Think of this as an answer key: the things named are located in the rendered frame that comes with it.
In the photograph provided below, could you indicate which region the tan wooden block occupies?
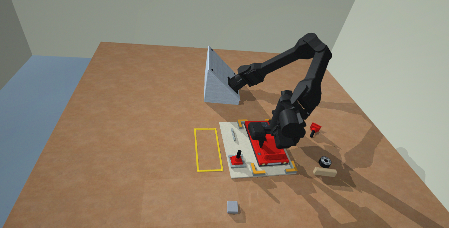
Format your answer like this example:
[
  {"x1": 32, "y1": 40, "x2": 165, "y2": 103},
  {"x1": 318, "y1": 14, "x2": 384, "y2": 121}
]
[{"x1": 313, "y1": 167, "x2": 337, "y2": 177}]

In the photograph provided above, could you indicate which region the black toy tyre with white hub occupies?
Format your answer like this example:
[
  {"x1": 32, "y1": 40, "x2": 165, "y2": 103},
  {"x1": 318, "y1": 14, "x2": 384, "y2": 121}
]
[{"x1": 319, "y1": 156, "x2": 331, "y2": 168}]

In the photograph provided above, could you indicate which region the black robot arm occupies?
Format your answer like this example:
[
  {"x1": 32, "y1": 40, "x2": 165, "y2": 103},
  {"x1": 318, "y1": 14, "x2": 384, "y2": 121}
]
[{"x1": 228, "y1": 33, "x2": 332, "y2": 149}]

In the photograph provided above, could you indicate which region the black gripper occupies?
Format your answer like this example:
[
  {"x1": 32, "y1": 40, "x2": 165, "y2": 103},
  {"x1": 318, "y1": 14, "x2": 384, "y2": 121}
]
[{"x1": 248, "y1": 110, "x2": 306, "y2": 148}]

